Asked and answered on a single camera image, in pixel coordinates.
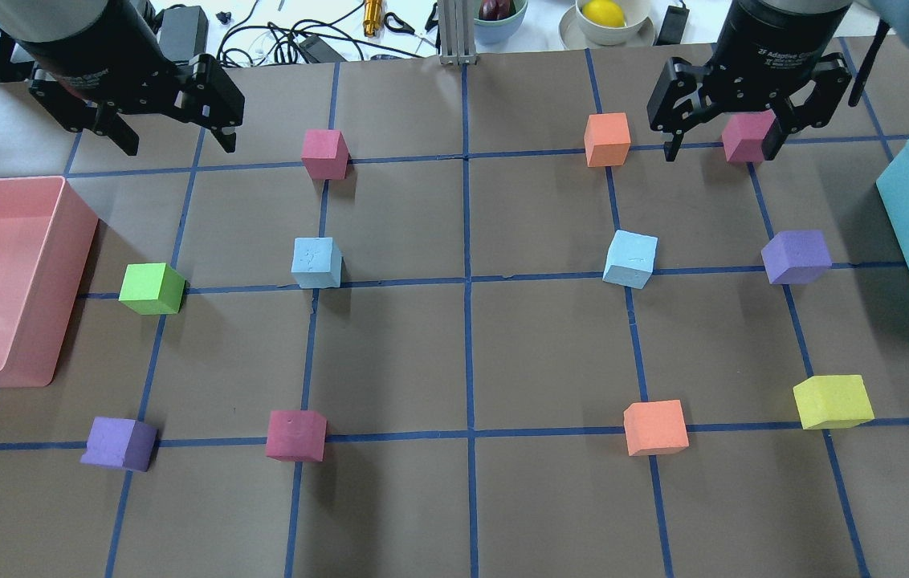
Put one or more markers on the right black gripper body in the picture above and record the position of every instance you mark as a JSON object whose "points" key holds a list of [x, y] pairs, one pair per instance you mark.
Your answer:
{"points": [[781, 42]]}

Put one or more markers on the green bowl with fruit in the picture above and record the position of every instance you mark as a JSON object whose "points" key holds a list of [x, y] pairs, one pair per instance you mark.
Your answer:
{"points": [[496, 21]]}

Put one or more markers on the orange foam block far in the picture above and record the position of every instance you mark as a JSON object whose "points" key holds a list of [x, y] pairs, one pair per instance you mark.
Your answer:
{"points": [[607, 139]]}

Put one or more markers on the orange foam block near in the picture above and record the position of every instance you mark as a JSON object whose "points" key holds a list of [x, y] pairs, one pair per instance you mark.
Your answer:
{"points": [[655, 428]]}

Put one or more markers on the pink foam block far left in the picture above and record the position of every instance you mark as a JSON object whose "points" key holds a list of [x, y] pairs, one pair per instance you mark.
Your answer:
{"points": [[325, 154]]}

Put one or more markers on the pink plastic tray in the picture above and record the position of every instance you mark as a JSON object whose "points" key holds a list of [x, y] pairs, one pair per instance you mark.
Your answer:
{"points": [[46, 231]]}

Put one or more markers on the yellow foam block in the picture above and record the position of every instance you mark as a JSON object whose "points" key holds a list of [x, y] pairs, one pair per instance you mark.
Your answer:
{"points": [[833, 402]]}

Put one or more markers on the black power adapter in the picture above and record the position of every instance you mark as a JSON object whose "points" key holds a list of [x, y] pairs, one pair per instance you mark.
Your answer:
{"points": [[182, 32]]}

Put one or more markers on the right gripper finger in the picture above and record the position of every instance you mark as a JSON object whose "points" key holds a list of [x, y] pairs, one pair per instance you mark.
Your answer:
{"points": [[783, 125], [671, 102]]}

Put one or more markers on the green foam block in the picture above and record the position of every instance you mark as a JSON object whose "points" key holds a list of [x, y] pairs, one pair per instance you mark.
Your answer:
{"points": [[152, 289]]}

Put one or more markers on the bowl with yellow lemon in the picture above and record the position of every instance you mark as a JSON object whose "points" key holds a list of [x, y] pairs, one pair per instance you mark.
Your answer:
{"points": [[597, 24]]}

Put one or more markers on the dark pink foam block near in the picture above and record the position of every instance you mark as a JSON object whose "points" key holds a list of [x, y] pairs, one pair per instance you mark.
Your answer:
{"points": [[297, 436]]}

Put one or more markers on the orange foam block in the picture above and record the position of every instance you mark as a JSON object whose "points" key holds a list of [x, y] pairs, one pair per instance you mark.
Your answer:
{"points": [[607, 139], [655, 428]]}

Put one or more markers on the aluminium frame post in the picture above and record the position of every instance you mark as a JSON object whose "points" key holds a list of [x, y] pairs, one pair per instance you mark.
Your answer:
{"points": [[456, 21]]}

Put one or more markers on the purple foam block right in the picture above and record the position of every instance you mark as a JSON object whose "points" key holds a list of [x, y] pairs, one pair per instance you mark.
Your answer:
{"points": [[796, 257]]}

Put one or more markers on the light blue foam block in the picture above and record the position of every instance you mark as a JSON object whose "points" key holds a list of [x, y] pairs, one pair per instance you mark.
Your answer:
{"points": [[630, 259], [316, 263]]}

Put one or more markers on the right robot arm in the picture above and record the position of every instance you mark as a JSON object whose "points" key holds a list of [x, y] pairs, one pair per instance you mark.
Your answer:
{"points": [[805, 8]]}

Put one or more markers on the purple foam block left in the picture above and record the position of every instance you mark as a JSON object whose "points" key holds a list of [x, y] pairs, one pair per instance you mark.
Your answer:
{"points": [[119, 444]]}

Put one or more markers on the purple foam block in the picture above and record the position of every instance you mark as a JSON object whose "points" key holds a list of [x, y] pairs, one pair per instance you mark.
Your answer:
{"points": [[119, 444], [796, 257]]}

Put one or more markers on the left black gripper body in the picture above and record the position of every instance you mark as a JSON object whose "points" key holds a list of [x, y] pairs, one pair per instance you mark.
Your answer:
{"points": [[83, 42]]}

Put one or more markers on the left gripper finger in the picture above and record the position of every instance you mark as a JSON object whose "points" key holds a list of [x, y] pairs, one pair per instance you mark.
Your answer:
{"points": [[112, 125], [216, 101]]}

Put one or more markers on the pink foam block far right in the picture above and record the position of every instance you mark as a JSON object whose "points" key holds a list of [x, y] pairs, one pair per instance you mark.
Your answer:
{"points": [[744, 135]]}

